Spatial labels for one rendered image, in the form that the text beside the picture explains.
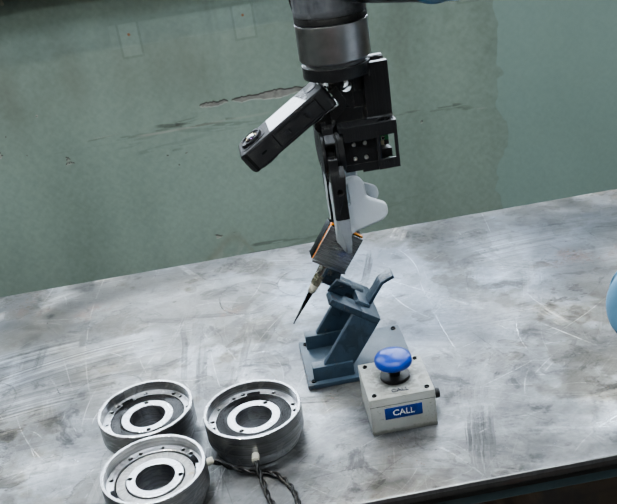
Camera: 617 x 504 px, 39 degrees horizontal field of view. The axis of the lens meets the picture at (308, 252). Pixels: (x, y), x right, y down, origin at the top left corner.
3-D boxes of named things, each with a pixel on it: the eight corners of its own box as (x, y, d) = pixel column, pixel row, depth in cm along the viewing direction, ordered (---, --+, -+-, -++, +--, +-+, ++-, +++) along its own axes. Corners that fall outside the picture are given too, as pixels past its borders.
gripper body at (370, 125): (402, 173, 93) (390, 61, 88) (322, 187, 93) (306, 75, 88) (387, 150, 100) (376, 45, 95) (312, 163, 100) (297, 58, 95)
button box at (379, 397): (373, 436, 93) (368, 398, 91) (362, 398, 99) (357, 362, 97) (448, 422, 93) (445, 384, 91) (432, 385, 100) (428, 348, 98)
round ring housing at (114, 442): (89, 442, 99) (79, 412, 97) (166, 397, 105) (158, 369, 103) (138, 482, 92) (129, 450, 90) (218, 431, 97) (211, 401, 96)
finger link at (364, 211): (395, 253, 96) (385, 172, 93) (342, 263, 96) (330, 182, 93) (389, 244, 99) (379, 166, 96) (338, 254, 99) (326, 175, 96)
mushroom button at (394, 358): (382, 406, 93) (377, 366, 91) (375, 385, 97) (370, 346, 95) (419, 399, 94) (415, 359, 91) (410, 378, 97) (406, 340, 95)
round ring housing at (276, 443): (212, 416, 100) (205, 386, 98) (303, 402, 100) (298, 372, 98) (208, 477, 91) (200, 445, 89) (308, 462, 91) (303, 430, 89)
